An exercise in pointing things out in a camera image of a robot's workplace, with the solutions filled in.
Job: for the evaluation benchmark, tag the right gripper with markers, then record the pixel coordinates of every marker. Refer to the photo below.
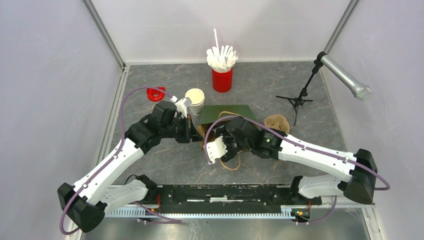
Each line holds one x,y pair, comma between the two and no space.
231,152

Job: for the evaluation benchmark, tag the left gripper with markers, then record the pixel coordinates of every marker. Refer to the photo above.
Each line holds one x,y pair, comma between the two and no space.
191,134

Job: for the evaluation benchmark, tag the green and brown paper bag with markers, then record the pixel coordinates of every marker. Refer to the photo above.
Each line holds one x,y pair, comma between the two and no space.
216,115

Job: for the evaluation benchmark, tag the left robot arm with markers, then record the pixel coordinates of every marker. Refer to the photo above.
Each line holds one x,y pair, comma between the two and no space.
88,200

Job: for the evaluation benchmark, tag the stack of paper cups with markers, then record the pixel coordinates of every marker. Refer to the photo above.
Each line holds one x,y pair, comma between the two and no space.
197,98

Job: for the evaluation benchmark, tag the brown pulp cup carrier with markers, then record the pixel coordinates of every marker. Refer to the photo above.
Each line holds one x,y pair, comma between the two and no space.
277,122

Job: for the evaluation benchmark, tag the red straw holder cup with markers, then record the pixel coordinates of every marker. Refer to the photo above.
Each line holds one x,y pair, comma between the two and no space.
222,82

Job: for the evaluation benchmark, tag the bundle of white straws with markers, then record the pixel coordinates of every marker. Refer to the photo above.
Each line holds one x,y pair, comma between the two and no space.
221,58

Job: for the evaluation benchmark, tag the silver microphone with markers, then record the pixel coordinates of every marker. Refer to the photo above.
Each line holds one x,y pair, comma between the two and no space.
359,90

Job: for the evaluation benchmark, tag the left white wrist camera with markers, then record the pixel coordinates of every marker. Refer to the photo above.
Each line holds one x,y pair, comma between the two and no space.
182,105

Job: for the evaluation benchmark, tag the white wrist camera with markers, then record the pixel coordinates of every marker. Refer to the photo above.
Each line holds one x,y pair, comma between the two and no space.
182,105
215,150

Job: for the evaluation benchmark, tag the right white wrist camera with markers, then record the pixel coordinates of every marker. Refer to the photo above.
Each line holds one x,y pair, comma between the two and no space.
215,150

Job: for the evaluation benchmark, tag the red plastic bracket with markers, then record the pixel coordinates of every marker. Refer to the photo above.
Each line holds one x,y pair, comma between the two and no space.
154,95

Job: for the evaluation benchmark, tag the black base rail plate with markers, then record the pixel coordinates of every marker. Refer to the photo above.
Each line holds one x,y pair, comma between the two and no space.
224,198

